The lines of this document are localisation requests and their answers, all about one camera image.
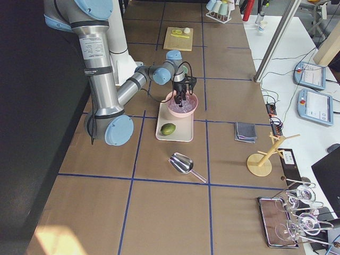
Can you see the near teach pendant tablet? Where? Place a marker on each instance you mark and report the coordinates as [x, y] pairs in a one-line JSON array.
[[316, 107]]

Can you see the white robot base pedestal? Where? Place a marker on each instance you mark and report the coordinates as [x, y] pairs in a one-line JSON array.
[[123, 64]]

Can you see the far teach pendant tablet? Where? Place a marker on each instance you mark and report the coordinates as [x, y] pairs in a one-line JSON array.
[[310, 75]]

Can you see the aluminium frame post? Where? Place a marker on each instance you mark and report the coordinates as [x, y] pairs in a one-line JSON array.
[[281, 28]]

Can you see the stainless steel ice scoop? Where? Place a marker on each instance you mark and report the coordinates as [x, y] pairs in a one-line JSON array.
[[184, 165]]

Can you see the cup rack with wooden handle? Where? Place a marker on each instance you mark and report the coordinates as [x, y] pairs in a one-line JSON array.
[[220, 11]]

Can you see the red bottle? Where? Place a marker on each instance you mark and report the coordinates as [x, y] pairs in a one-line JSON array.
[[248, 9]]

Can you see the pile of clear ice cubes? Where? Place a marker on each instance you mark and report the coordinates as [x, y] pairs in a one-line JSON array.
[[188, 105]]

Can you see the wooden mug tree stand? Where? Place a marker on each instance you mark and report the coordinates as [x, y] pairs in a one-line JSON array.
[[259, 163]]

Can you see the green avocado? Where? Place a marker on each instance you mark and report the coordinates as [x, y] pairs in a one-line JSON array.
[[167, 129]]

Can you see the metal tray with glasses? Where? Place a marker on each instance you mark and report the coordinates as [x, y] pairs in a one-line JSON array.
[[289, 218]]

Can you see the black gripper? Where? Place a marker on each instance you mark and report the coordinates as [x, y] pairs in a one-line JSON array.
[[179, 87]]

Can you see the teach pendant tablet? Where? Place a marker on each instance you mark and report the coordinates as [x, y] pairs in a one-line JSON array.
[[316, 107], [310, 75]]

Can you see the mint green bowl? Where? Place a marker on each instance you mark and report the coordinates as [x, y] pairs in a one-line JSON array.
[[185, 69]]

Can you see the folded grey cloth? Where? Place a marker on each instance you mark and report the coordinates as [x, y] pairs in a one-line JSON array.
[[245, 132]]

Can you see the clear water bottle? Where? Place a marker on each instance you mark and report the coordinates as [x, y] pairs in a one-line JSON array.
[[260, 17]]

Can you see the yellow plastic knife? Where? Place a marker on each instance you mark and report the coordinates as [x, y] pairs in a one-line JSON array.
[[180, 36]]

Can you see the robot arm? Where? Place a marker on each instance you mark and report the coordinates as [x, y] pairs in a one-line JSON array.
[[89, 21]]

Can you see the cream rectangular tray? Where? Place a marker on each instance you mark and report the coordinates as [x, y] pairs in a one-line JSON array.
[[184, 126]]

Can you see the pink bowl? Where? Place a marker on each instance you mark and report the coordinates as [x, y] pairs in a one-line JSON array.
[[171, 95]]

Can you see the bamboo cutting board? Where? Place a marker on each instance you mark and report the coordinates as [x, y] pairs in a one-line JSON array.
[[174, 43]]

